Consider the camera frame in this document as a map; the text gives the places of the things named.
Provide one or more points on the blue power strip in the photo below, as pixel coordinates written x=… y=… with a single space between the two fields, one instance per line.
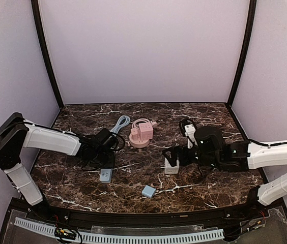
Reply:
x=106 y=175

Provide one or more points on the black frame post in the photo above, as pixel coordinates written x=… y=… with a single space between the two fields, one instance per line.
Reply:
x=45 y=53
x=243 y=53

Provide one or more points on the pink cube socket adapter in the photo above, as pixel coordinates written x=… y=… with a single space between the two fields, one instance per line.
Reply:
x=145 y=131

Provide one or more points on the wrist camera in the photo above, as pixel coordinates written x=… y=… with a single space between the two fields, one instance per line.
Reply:
x=107 y=138
x=188 y=128

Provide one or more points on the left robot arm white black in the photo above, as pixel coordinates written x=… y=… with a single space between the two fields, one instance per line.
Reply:
x=16 y=133

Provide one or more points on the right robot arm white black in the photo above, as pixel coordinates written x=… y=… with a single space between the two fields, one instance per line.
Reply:
x=207 y=147

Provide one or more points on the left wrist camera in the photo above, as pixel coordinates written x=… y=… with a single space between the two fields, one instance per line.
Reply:
x=107 y=138

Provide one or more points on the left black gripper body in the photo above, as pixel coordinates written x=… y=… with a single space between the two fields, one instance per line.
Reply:
x=105 y=156

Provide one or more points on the white cube socket adapter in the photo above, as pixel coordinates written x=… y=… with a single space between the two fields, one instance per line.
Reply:
x=169 y=169

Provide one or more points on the pink round power socket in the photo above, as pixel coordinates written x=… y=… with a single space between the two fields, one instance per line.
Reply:
x=137 y=142

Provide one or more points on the small blue plug adapter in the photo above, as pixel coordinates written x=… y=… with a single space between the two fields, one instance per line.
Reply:
x=148 y=191

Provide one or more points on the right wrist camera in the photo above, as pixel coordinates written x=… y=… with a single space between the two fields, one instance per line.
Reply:
x=188 y=128

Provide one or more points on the black front frame rail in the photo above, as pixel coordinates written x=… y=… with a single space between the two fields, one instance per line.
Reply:
x=220 y=217

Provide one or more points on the right black frame post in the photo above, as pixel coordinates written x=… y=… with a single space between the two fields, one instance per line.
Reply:
x=243 y=53

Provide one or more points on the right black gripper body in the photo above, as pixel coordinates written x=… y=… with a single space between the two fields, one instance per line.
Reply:
x=183 y=156

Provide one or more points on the small pink plug adapter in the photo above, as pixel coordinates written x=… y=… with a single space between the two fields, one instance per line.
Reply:
x=135 y=133

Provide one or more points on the left black frame post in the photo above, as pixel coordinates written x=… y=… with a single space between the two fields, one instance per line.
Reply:
x=45 y=53

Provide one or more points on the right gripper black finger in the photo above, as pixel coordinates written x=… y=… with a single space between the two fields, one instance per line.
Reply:
x=172 y=151
x=173 y=159

